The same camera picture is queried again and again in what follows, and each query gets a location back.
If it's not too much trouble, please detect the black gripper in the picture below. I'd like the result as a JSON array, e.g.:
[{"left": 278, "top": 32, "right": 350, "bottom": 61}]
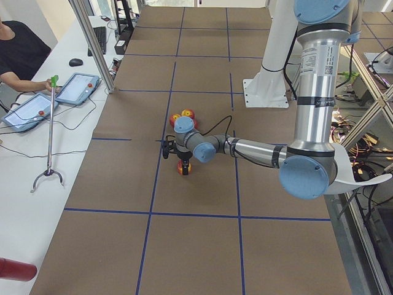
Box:
[{"left": 177, "top": 151, "right": 193, "bottom": 176}]

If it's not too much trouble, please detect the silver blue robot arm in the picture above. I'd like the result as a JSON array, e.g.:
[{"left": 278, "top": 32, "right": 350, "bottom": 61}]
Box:
[{"left": 162, "top": 1, "right": 364, "bottom": 199}]

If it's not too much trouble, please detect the person's hand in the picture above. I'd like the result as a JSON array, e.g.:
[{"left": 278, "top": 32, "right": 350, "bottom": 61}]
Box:
[{"left": 45, "top": 79, "right": 61, "bottom": 93}]

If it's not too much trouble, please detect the brown paper table cover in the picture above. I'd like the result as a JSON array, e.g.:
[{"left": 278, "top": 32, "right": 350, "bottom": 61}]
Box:
[{"left": 31, "top": 7, "right": 351, "bottom": 294}]

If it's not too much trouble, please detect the far blue teach pendant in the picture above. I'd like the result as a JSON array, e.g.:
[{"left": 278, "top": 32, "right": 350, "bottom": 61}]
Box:
[{"left": 55, "top": 73, "right": 100, "bottom": 106}]

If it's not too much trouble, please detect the blue teach pendant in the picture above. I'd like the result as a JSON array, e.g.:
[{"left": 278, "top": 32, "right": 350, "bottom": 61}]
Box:
[
  {"left": 1, "top": 93, "right": 52, "bottom": 133},
  {"left": 55, "top": 73, "right": 100, "bottom": 106}
]

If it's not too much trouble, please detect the black box device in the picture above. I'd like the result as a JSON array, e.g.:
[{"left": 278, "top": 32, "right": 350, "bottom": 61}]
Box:
[{"left": 114, "top": 40, "right": 128, "bottom": 55}]

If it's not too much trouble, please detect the black computer mouse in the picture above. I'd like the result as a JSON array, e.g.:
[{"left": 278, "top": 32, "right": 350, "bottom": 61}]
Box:
[{"left": 69, "top": 58, "right": 84, "bottom": 67}]

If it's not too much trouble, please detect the silver reacher grabber tool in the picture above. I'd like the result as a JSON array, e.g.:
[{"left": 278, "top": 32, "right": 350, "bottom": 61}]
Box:
[{"left": 30, "top": 75, "right": 63, "bottom": 193}]

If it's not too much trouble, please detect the black keyboard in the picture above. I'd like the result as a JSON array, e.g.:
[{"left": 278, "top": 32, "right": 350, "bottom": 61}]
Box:
[{"left": 93, "top": 26, "right": 107, "bottom": 55}]

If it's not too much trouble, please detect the near blue teach pendant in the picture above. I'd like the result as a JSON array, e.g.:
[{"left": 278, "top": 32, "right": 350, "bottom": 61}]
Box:
[{"left": 1, "top": 93, "right": 52, "bottom": 133}]

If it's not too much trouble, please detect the person in black shirt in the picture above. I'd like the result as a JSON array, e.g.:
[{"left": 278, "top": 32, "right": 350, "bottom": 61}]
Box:
[{"left": 1, "top": 20, "right": 51, "bottom": 92}]

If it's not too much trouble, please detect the red cylinder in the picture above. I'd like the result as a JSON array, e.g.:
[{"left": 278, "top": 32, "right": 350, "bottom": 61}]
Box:
[{"left": 1, "top": 258, "right": 37, "bottom": 281}]

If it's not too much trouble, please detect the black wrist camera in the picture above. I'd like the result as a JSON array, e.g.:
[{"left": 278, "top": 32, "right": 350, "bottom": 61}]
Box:
[{"left": 161, "top": 135, "right": 177, "bottom": 159}]

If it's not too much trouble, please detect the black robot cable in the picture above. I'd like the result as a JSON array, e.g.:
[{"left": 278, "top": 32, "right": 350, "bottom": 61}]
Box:
[{"left": 201, "top": 115, "right": 295, "bottom": 168}]

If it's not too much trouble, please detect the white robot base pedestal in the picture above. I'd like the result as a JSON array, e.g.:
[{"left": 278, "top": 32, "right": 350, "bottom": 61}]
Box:
[{"left": 243, "top": 0, "right": 298, "bottom": 108}]

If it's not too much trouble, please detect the aluminium frame post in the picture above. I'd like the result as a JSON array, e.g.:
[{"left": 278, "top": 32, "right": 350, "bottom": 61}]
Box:
[{"left": 69, "top": 0, "right": 115, "bottom": 93}]

